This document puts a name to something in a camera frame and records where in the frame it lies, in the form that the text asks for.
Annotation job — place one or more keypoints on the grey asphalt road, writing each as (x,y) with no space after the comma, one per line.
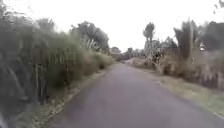
(126,100)

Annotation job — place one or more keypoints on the tall reed grass bank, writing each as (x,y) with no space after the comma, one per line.
(40,63)

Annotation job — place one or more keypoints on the grass verge with litter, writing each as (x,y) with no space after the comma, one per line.
(50,108)

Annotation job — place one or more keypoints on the row of trees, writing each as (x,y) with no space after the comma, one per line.
(186,36)

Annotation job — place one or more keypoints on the dry brush bank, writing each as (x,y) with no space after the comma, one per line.
(196,66)

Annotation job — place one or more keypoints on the dry grass verge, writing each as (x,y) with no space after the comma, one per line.
(196,93)

